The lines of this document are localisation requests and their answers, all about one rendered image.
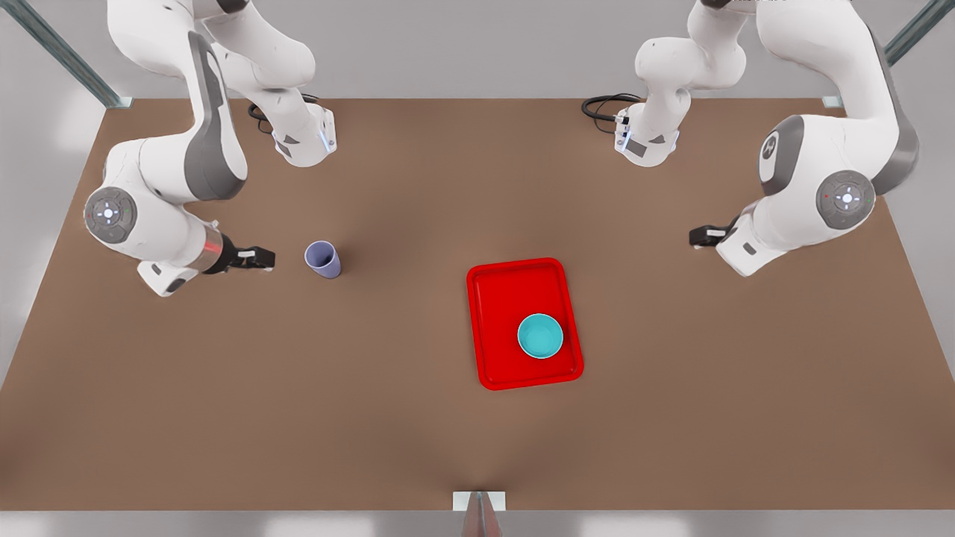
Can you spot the lavender cup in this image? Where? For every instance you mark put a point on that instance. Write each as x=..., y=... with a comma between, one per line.
x=324, y=259

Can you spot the red tray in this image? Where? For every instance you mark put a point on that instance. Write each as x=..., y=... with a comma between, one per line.
x=503, y=313

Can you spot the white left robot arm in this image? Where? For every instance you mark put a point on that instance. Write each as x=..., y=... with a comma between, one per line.
x=813, y=171

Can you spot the teal bowl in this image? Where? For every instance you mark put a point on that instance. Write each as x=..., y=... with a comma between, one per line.
x=540, y=335

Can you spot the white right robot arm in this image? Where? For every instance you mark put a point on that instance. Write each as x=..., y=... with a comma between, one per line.
x=157, y=186

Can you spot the silver frame post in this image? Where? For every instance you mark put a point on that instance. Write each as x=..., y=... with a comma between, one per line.
x=895, y=37
x=478, y=513
x=60, y=48

